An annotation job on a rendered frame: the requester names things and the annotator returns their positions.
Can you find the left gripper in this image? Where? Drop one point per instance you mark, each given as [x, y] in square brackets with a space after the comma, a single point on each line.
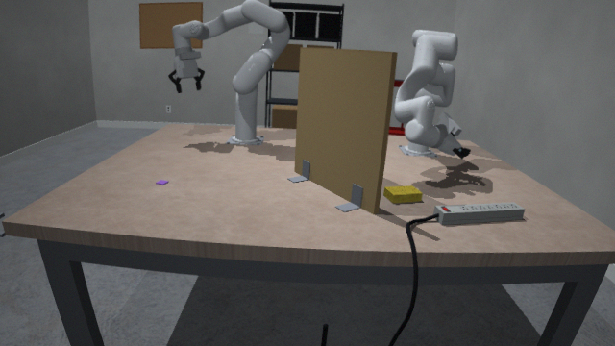
[451, 146]

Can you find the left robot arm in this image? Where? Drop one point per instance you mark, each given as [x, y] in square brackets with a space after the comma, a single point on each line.
[418, 111]

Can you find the grey l-shaped bracket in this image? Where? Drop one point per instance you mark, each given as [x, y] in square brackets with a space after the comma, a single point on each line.
[305, 173]
[355, 200]

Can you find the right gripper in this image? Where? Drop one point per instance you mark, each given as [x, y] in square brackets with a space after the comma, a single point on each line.
[186, 69]

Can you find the brown wooden board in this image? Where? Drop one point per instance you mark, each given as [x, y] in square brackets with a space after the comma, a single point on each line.
[343, 117]

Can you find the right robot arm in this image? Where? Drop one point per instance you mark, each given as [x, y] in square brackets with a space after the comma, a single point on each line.
[247, 78]

